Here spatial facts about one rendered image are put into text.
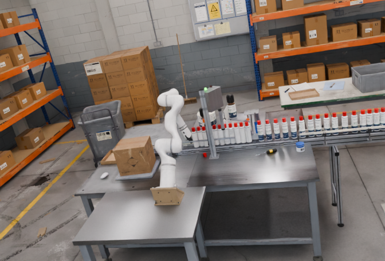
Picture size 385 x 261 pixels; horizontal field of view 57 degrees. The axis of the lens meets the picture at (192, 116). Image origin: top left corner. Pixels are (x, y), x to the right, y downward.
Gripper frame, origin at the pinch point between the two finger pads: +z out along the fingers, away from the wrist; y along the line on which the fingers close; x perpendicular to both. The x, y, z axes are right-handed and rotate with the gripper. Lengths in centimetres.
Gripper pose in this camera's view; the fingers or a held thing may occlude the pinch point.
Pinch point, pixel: (191, 141)
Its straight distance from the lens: 351.7
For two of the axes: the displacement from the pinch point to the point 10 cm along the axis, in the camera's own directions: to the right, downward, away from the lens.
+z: 5.1, 8.3, 2.4
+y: 1.9, -3.8, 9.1
